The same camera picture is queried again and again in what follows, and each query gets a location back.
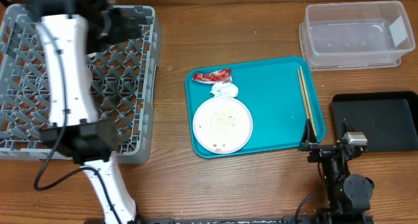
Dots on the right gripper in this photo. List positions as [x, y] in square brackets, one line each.
[308, 143]

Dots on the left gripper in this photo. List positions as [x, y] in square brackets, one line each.
[115, 25]

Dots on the grey plastic dish rack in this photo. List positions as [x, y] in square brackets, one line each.
[123, 78]

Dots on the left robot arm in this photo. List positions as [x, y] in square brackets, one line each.
[70, 30]

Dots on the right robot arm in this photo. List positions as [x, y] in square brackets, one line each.
[348, 194]

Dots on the wooden chopstick right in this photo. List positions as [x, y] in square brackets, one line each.
[308, 101]

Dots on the wooden chopstick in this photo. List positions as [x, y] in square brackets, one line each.
[308, 101]
[303, 92]

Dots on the teal serving tray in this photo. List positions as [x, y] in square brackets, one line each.
[271, 91]

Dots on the black plastic tray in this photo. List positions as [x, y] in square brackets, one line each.
[387, 119]

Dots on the wooden chopstick left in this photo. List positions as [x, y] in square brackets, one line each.
[303, 92]

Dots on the clear plastic storage bin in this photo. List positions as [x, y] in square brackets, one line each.
[360, 35]

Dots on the large white dirty plate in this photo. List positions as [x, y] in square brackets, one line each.
[222, 125]

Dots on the crumpled white tissue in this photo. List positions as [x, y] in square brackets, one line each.
[224, 90]

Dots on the red snack wrapper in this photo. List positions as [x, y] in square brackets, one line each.
[219, 76]

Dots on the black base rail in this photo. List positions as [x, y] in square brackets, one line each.
[283, 220]

